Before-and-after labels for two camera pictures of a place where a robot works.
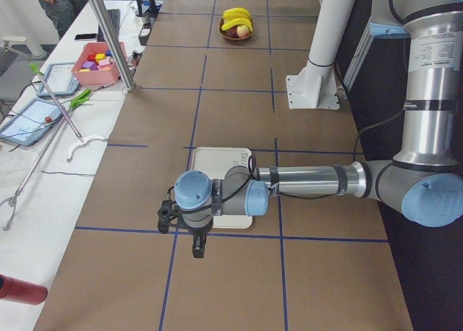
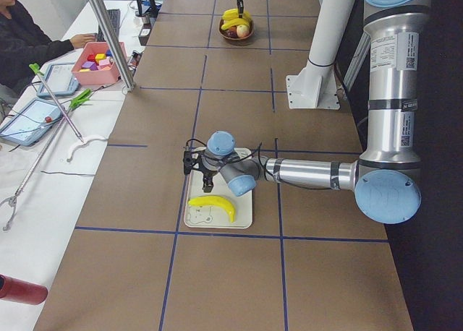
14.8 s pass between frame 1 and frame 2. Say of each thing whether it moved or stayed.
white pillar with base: stayed
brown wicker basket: stayed
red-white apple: stayed
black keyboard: stayed
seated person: moved
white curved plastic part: stayed
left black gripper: moved
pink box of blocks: stayed
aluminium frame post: stayed
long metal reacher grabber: stayed
